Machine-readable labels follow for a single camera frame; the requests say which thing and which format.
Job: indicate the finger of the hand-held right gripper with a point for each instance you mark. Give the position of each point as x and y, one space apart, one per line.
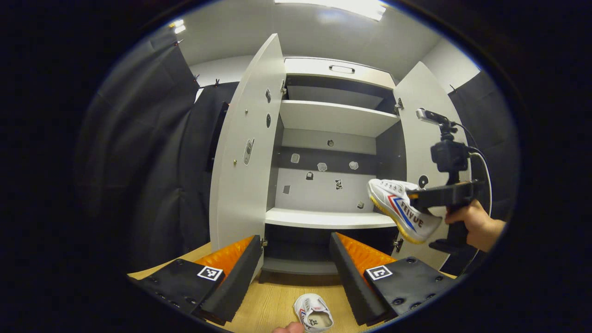
430 196

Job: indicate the small ceiling light panel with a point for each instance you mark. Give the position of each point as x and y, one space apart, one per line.
177 27

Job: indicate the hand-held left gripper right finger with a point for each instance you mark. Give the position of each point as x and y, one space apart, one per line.
351 282

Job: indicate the white shoe with yellow sole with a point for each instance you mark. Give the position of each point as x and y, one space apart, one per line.
407 215
312 307

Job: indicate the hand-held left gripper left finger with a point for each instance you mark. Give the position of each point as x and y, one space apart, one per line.
240 282

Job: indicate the large ceiling light panel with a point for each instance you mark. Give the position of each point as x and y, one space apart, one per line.
335 7

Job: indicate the white cabinet door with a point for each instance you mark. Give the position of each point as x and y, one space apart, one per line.
418 152
243 199

